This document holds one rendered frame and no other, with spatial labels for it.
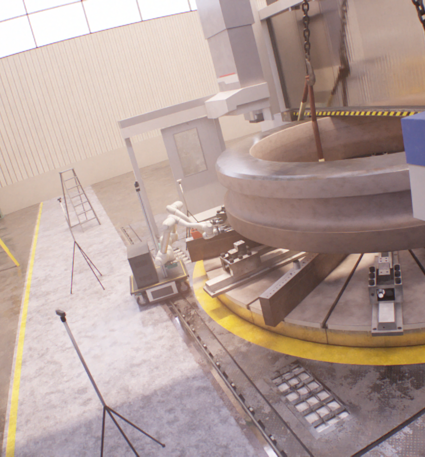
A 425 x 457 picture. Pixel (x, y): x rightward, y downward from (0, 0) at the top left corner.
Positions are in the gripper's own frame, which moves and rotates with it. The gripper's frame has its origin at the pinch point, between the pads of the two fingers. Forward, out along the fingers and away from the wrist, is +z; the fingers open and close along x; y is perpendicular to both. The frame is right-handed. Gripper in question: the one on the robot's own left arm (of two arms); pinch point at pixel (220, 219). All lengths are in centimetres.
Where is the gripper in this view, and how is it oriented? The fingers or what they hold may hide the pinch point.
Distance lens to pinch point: 627.3
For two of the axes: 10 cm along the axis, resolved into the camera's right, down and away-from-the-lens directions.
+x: -1.7, -2.9, 9.4
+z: 9.6, -2.8, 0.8
